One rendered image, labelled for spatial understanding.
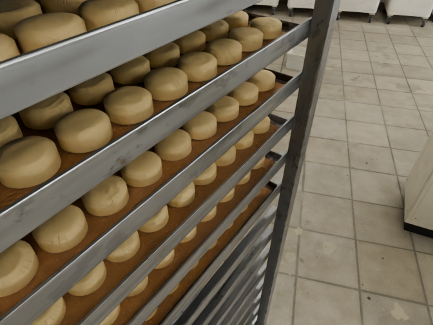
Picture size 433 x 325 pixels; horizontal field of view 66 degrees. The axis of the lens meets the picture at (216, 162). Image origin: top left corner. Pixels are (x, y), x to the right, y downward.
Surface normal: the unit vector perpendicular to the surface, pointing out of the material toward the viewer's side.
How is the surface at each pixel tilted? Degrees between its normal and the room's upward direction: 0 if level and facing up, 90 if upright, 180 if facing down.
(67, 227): 0
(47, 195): 90
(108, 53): 90
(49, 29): 0
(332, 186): 0
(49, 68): 90
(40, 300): 90
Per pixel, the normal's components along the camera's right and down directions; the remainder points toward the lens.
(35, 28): 0.00, -0.75
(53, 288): 0.80, 0.39
